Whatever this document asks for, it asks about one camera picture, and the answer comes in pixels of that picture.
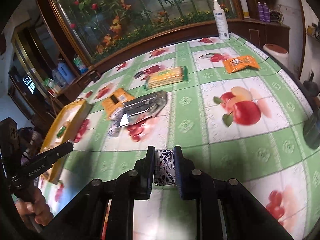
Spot silver foil snack bag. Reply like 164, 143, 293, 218
107, 90, 168, 137

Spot blue thermos jug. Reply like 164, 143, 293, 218
57, 61, 76, 84

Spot small blue white candy packet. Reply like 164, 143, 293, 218
154, 149, 176, 186

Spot green fruit-print tablecloth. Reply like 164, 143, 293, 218
39, 34, 319, 239

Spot white spray bottle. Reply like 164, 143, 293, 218
213, 0, 230, 40

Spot green-ended cracker pack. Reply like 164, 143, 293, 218
144, 66, 188, 90

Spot yellow cardboard tray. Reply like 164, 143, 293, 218
39, 98, 94, 185

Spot wooden cabinet with flower display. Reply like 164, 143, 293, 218
35, 0, 289, 105

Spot person's left hand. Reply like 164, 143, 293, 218
15, 186, 54, 227

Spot blue green packet on shelf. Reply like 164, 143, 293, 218
73, 54, 88, 74

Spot white stool red top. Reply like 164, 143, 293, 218
263, 43, 289, 67

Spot purple bottles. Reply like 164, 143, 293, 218
257, 2, 271, 23

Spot green white bag on shelf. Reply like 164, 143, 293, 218
44, 78, 55, 89

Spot yellow biscuit pack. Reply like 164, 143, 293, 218
102, 87, 135, 120

